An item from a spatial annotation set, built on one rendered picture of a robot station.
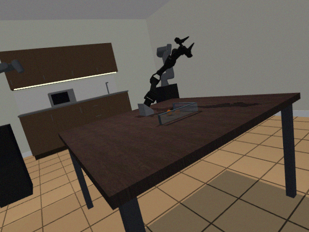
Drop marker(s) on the clear l-shaped low wall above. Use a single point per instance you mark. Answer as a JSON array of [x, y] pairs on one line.
[[165, 118]]

